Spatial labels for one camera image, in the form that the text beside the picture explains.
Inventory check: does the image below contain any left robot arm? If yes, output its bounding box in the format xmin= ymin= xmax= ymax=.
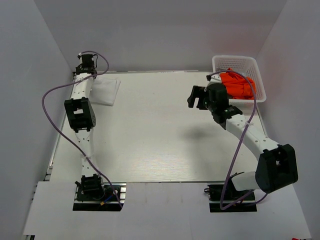
xmin=64 ymin=52 xmax=106 ymax=200

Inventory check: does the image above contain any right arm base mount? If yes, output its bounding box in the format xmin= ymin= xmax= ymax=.
xmin=203 ymin=183 xmax=257 ymax=213

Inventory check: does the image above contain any orange t-shirt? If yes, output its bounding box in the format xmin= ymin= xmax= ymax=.
xmin=219 ymin=68 xmax=256 ymax=100

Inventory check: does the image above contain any white t-shirt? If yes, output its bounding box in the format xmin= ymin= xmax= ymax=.
xmin=89 ymin=75 xmax=121 ymax=107

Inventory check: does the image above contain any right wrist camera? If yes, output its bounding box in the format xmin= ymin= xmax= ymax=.
xmin=206 ymin=74 xmax=222 ymax=86

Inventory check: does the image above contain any white plastic laundry basket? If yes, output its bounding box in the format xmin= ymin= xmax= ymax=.
xmin=212 ymin=55 xmax=267 ymax=103

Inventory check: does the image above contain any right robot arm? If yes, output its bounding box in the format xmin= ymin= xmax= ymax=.
xmin=187 ymin=83 xmax=298 ymax=200

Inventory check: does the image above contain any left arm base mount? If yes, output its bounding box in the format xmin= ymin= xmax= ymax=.
xmin=72 ymin=174 xmax=127 ymax=212

